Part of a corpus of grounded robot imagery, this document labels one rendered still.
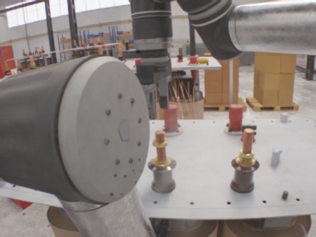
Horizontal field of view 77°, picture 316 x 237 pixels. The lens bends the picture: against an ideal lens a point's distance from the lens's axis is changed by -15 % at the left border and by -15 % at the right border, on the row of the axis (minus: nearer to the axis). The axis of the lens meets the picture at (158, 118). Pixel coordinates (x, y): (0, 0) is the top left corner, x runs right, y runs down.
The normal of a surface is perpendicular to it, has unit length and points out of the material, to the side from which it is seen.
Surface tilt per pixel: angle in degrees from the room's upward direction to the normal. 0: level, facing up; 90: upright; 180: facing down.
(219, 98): 90
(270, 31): 99
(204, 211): 11
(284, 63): 90
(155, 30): 90
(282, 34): 105
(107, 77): 78
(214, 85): 90
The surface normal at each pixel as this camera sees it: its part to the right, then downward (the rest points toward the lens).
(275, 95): -0.08, 0.36
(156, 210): -0.10, -0.85
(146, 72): -0.40, 0.35
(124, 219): 0.66, 0.22
